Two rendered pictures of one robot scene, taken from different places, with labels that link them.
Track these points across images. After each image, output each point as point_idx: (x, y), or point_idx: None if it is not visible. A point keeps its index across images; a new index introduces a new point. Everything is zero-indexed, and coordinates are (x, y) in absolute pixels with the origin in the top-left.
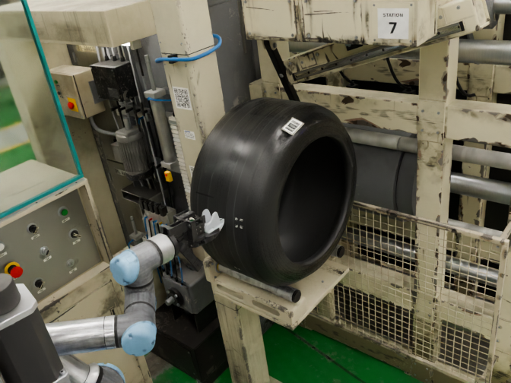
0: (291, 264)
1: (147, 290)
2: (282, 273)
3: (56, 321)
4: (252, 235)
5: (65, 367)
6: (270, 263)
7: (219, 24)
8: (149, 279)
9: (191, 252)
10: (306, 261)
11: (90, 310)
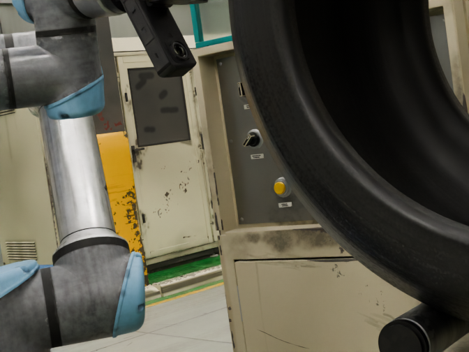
0: (343, 169)
1: (44, 47)
2: (310, 188)
3: (333, 266)
4: (229, 1)
5: (61, 192)
6: (262, 116)
7: None
8: (46, 23)
9: (142, 12)
10: (463, 228)
11: (401, 292)
